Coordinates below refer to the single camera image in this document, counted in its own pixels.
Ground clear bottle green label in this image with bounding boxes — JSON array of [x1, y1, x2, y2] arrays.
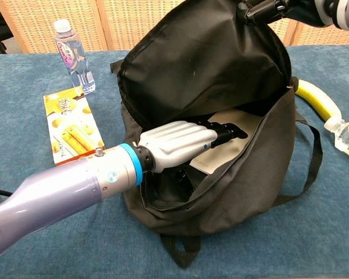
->
[[323, 117, 349, 164]]

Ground white notebook yellow edge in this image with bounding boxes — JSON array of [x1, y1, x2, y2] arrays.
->
[[188, 108, 265, 176]]

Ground orange yellow snack box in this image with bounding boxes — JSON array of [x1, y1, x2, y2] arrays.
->
[[43, 85, 107, 167]]

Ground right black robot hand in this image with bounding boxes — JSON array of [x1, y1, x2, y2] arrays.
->
[[236, 0, 329, 29]]

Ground blue table cloth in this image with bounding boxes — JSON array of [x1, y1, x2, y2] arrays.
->
[[0, 44, 349, 279]]

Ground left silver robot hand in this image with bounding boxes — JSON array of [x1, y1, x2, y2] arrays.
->
[[137, 120, 250, 176]]

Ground yellow banana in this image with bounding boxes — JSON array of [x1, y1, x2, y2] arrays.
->
[[295, 79, 343, 121]]

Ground black fabric backpack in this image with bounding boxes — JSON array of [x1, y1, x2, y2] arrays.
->
[[109, 0, 323, 269]]

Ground clear water bottle pink label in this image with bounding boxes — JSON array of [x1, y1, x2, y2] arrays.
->
[[52, 18, 97, 96]]

